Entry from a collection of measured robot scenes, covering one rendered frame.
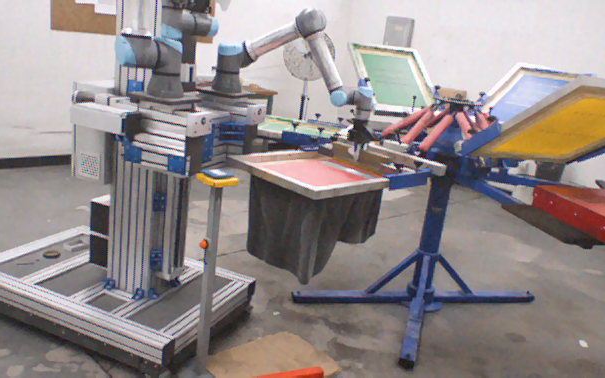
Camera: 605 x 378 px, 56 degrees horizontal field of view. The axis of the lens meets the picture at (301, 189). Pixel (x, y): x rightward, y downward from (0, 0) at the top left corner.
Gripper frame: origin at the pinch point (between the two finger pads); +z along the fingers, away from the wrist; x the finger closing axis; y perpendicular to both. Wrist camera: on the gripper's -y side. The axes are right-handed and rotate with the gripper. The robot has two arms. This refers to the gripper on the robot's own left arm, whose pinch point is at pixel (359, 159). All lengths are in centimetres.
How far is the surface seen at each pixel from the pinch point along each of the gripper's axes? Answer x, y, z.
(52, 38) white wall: 2, 380, -28
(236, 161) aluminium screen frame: 61, 22, 2
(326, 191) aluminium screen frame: 54, -29, 3
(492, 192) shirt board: -54, -46, 11
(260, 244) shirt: 50, 12, 41
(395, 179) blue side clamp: 9.4, -29.7, 1.9
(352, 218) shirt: 24.6, -20.2, 21.4
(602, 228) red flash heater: 11, -119, -4
